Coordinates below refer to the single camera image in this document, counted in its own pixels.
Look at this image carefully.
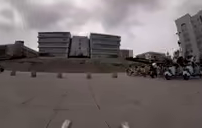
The small grey building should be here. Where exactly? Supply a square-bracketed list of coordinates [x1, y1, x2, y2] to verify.
[119, 49, 134, 59]

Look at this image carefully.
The low dark building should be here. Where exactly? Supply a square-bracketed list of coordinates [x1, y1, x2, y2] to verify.
[0, 40, 40, 62]

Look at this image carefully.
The row of parked scooters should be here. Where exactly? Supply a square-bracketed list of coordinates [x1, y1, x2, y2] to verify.
[125, 54, 202, 81]

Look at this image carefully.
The tall grey building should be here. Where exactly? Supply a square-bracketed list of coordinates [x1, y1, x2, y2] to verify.
[174, 3, 202, 60]

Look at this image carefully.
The large grey three-block building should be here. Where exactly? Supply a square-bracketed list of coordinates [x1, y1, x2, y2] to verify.
[37, 31, 122, 60]

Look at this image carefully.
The low flat building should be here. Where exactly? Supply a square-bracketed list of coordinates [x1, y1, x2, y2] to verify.
[135, 51, 167, 61]

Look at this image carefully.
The robot's own part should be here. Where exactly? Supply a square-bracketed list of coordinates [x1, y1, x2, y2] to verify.
[60, 119, 72, 128]
[120, 121, 131, 128]

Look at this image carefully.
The raised bank with low wall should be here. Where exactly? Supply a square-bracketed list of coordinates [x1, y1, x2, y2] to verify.
[0, 57, 137, 74]

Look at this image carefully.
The grey paved plaza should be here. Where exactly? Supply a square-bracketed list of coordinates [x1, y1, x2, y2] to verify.
[0, 70, 202, 128]

